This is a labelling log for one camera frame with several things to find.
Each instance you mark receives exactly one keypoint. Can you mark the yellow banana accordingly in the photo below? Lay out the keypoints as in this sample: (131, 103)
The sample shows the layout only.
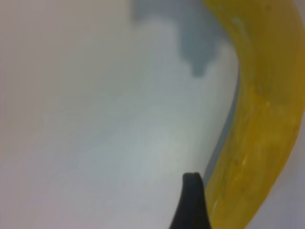
(262, 119)

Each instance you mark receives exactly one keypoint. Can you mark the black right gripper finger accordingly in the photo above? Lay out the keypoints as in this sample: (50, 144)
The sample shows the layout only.
(190, 205)

